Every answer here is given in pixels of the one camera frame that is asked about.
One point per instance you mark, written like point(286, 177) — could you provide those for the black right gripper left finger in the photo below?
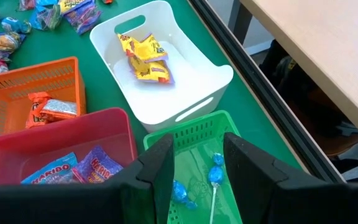
point(154, 174)

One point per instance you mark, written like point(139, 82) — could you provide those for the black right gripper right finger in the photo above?
point(253, 180)

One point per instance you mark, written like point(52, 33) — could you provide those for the blue lollipop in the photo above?
point(215, 175)
point(179, 191)

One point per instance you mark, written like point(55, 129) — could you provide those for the yellow candy packet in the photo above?
point(143, 46)
point(151, 71)
point(71, 5)

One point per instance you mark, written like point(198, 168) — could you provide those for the orange Reese's packet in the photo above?
point(36, 109)
point(59, 109)

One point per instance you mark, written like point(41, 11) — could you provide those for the pink white candy wrapper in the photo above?
point(107, 1)

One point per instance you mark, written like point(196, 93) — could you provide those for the orange candy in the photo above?
point(8, 42)

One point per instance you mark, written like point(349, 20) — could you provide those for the blue wrapped candy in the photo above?
point(14, 25)

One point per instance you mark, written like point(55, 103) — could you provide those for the green plastic basket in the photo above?
point(194, 155)

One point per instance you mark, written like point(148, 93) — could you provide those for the white plastic bin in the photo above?
point(166, 102)

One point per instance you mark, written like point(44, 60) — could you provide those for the brown chair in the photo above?
point(331, 137)

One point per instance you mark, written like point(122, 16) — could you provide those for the red plastic bin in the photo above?
point(73, 130)

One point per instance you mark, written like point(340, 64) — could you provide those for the green table mat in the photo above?
point(104, 87)

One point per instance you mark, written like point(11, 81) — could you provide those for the black bag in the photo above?
point(284, 77)

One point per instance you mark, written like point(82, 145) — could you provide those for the light wooden desk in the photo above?
point(322, 46)

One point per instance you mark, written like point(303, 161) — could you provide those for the orange plastic basket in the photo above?
point(11, 93)

